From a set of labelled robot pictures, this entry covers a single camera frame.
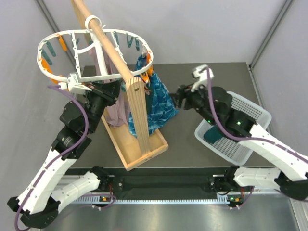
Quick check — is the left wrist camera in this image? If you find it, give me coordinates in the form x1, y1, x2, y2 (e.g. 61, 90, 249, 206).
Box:
58, 73, 92, 95

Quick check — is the white round clip hanger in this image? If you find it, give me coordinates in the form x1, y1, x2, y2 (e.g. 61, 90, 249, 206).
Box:
36, 14, 154, 93

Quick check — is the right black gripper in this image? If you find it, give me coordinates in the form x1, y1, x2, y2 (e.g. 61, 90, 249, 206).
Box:
169, 79, 218, 126

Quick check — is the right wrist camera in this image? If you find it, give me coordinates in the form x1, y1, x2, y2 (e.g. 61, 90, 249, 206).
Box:
191, 64, 214, 92

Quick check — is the lilac cloth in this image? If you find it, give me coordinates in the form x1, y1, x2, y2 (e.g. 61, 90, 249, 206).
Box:
101, 49, 130, 128

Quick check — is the wooden rod stand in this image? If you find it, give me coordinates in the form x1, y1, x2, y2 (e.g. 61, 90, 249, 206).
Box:
71, 0, 168, 171

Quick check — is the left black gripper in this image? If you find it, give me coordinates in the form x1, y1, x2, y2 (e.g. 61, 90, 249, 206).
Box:
83, 79, 123, 133

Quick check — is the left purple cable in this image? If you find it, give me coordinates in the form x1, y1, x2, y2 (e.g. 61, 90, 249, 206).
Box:
13, 84, 90, 231

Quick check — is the white perforated plastic basket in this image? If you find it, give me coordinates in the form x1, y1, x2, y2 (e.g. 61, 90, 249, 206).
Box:
194, 90, 272, 166

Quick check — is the dark teal sock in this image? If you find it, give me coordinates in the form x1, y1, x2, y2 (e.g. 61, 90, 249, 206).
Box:
203, 126, 223, 144
145, 79, 154, 115

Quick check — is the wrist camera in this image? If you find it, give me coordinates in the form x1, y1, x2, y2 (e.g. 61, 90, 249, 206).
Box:
191, 64, 214, 92
58, 73, 92, 95

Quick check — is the blue patterned cloth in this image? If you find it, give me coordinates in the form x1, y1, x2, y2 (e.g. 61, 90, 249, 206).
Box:
138, 66, 179, 135

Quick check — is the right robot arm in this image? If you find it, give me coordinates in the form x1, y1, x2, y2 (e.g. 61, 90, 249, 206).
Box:
170, 85, 308, 202

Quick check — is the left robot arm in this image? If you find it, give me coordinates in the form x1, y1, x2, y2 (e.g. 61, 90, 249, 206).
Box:
7, 80, 121, 231

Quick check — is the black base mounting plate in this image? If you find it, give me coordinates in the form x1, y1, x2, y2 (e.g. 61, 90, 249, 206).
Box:
60, 168, 253, 195

